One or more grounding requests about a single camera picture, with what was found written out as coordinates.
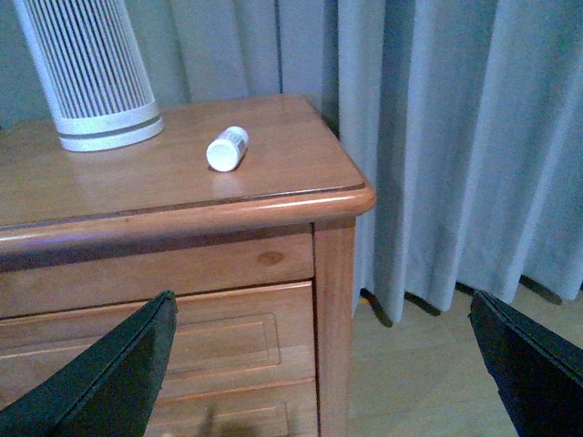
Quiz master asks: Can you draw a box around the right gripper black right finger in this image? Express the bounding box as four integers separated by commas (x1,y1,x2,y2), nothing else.
469,291,582,436

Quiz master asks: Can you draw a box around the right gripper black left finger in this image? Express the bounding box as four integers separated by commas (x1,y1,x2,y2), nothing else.
1,290,177,436

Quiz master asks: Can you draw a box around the wooden drawer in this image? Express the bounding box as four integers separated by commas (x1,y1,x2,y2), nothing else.
1,282,315,404
145,380,318,436

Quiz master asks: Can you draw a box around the white medicine bottle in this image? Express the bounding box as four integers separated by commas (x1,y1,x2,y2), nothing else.
206,126,249,172

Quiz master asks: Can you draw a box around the wooden nightstand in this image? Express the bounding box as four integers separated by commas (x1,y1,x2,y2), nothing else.
1,95,375,436

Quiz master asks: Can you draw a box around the grey curtain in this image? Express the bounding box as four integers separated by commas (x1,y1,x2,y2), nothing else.
0,0,583,324

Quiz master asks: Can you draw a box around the white cylindrical air purifier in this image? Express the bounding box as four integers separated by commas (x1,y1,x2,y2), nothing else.
15,1,164,152

